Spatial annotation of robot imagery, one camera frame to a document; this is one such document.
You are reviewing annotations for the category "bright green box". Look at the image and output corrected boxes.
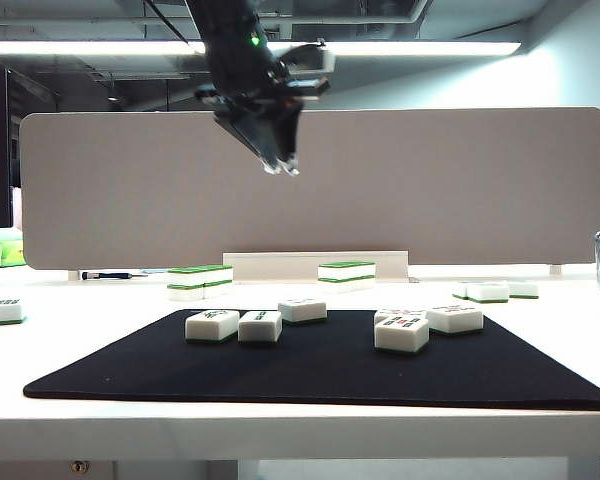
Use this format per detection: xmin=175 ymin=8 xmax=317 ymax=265
xmin=1 ymin=240 xmax=25 ymax=268

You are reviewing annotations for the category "black mouse mat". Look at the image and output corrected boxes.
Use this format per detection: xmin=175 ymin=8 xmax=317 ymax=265
xmin=22 ymin=308 xmax=600 ymax=412

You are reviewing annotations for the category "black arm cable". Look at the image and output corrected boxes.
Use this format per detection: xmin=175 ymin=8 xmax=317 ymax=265
xmin=143 ymin=0 xmax=191 ymax=44

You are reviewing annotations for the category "brown under-desk panel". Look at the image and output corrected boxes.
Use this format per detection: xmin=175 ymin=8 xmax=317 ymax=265
xmin=0 ymin=460 xmax=239 ymax=480

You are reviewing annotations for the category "red green bamboo mahjong tile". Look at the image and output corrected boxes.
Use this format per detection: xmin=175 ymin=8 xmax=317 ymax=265
xmin=374 ymin=308 xmax=428 ymax=324
xmin=507 ymin=280 xmax=540 ymax=300
xmin=426 ymin=304 xmax=485 ymax=335
xmin=373 ymin=317 xmax=430 ymax=354

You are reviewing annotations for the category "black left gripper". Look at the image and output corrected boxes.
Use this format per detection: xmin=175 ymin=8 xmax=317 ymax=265
xmin=194 ymin=54 xmax=331 ymax=177

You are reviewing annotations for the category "grey ceiling duct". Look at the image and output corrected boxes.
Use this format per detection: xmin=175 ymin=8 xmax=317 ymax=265
xmin=142 ymin=0 xmax=431 ymax=26

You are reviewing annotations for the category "beige desk divider panel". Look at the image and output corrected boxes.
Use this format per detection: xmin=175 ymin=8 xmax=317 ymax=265
xmin=19 ymin=106 xmax=600 ymax=281

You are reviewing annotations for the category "bird print mahjong tile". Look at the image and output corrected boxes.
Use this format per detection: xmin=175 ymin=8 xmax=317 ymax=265
xmin=184 ymin=309 xmax=241 ymax=345

